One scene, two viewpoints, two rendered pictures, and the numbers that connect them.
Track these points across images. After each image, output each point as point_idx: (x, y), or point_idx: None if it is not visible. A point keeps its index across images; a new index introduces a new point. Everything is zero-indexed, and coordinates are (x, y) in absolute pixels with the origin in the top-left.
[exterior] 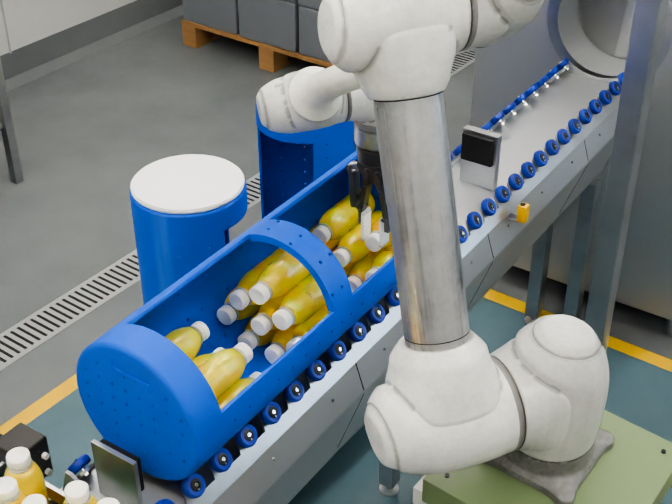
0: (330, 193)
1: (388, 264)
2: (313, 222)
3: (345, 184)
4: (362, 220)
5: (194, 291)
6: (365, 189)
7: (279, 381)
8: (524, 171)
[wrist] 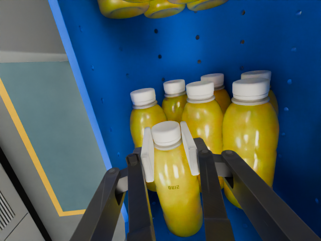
0: (299, 180)
1: (77, 84)
2: (283, 126)
3: (291, 205)
4: (189, 139)
5: None
6: (206, 209)
7: None
8: None
